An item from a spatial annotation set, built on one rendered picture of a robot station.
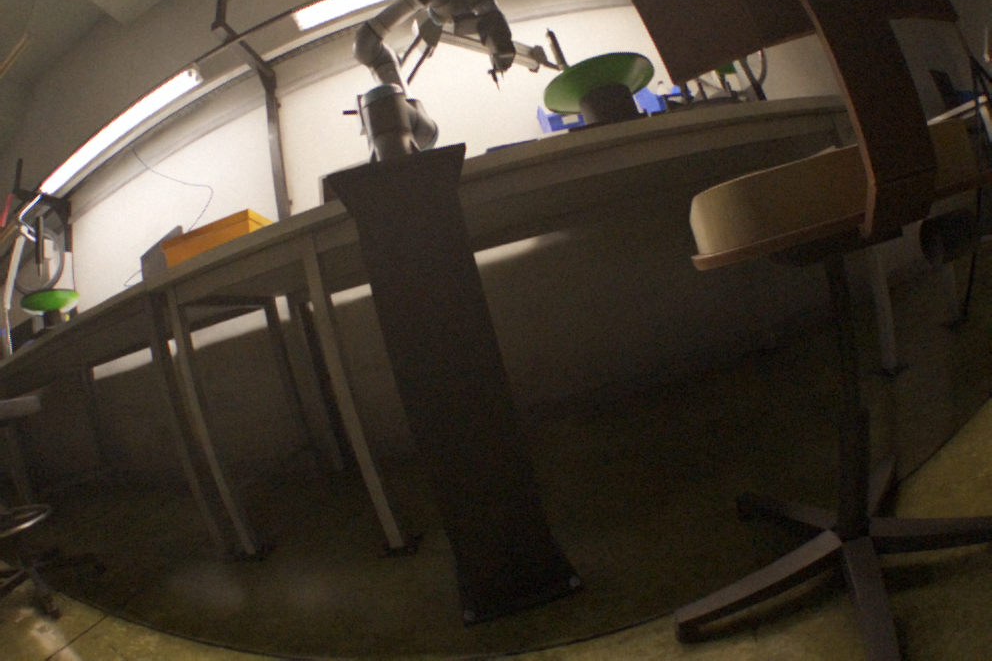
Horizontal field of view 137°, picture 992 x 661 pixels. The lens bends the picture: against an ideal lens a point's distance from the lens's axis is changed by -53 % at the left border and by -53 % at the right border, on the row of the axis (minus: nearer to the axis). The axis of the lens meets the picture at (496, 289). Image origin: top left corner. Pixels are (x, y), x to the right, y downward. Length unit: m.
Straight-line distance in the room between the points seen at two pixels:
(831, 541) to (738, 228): 0.52
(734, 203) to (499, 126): 1.74
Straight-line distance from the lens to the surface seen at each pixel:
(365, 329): 1.99
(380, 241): 0.69
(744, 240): 0.39
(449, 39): 1.39
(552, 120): 1.84
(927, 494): 0.99
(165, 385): 1.45
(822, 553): 0.72
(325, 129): 2.28
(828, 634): 0.73
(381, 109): 0.84
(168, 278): 1.33
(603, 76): 1.05
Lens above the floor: 0.57
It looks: 2 degrees up
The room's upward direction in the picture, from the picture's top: 15 degrees counter-clockwise
